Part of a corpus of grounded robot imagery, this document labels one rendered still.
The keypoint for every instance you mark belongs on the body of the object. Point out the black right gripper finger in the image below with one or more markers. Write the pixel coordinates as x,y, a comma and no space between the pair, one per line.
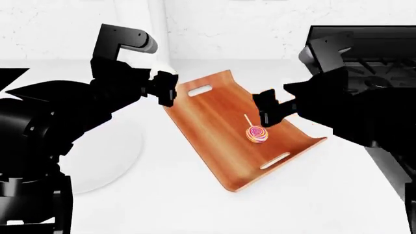
270,119
265,101

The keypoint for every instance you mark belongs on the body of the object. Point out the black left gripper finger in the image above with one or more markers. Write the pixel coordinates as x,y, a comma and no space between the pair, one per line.
167,97
166,79

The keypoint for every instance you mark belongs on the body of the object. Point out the white round plate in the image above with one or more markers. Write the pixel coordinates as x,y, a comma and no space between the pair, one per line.
104,156

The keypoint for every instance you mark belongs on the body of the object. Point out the pink swirl lollipop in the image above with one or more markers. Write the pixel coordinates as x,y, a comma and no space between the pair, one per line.
256,133

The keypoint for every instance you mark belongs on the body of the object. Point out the black gas stove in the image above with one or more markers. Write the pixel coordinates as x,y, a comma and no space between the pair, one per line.
380,56

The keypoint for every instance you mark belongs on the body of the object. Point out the black angular panel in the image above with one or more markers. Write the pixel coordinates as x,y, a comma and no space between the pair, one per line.
11,76

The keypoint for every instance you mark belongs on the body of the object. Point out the black left wrist camera bracket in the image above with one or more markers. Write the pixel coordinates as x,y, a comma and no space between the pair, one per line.
112,40

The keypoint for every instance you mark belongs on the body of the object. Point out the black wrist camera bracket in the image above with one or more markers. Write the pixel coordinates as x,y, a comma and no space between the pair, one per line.
112,40
330,52

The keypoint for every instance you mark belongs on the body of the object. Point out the black right wrist camera bracket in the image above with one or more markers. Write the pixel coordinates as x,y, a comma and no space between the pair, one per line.
330,52

